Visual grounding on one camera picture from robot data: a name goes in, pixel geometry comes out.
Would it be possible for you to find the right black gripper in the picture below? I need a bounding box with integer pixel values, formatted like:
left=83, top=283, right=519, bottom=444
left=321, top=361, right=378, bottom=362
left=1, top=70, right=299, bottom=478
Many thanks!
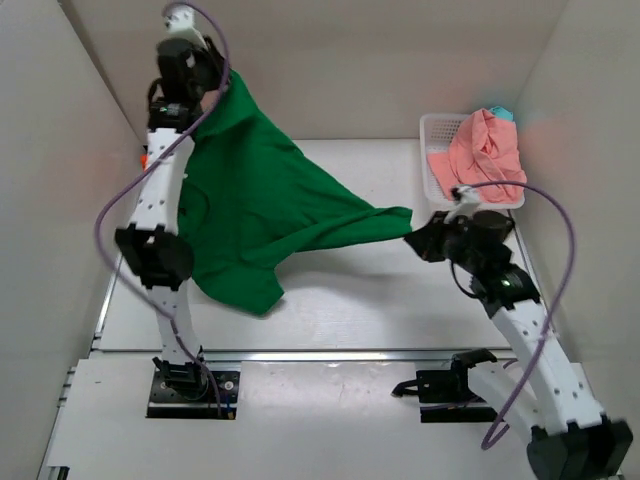
left=403, top=212, right=481, bottom=272

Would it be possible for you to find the green t shirt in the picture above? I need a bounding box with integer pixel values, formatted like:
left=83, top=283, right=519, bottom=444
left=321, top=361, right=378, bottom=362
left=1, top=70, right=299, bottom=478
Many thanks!
left=178, top=72, right=412, bottom=316

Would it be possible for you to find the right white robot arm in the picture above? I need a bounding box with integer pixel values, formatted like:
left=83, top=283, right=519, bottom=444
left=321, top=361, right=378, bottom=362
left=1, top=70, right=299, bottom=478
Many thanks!
left=405, top=211, right=633, bottom=479

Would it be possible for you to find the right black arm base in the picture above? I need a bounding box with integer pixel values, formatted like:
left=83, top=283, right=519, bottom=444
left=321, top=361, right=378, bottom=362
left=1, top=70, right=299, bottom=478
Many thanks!
left=391, top=349, right=517, bottom=424

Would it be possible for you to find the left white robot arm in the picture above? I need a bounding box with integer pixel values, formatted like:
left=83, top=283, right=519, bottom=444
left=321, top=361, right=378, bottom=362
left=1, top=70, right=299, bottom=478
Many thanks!
left=115, top=39, right=412, bottom=404

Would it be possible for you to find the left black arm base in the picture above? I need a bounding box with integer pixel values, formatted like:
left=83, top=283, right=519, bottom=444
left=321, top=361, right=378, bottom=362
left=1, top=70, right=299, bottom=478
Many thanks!
left=146, top=357, right=241, bottom=421

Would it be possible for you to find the white plastic basket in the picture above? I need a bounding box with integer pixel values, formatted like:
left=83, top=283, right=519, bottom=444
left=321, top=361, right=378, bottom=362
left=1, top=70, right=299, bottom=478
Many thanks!
left=418, top=113, right=526, bottom=210

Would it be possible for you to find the pink t shirt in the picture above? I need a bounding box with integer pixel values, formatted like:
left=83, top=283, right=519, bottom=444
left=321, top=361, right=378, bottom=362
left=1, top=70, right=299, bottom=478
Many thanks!
left=427, top=109, right=527, bottom=204

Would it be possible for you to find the teal cloth in basket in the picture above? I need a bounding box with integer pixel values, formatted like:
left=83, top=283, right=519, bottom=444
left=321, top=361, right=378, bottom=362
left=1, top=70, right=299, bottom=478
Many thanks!
left=488, top=106, right=514, bottom=122

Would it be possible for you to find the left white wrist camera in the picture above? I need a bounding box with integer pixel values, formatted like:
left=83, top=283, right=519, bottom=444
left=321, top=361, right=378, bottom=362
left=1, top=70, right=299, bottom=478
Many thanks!
left=164, top=6, right=204, bottom=44

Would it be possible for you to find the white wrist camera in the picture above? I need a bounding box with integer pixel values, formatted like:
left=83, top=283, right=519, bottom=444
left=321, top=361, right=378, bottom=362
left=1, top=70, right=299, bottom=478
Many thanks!
left=164, top=6, right=204, bottom=44
left=445, top=185, right=482, bottom=223

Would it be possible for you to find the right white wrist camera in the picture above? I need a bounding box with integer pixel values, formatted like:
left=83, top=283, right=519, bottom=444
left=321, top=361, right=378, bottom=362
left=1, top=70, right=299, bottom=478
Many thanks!
left=445, top=185, right=482, bottom=223

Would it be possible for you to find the aluminium rail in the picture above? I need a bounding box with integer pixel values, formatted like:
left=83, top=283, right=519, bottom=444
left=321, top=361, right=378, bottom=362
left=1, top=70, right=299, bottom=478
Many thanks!
left=89, top=347, right=561, bottom=365

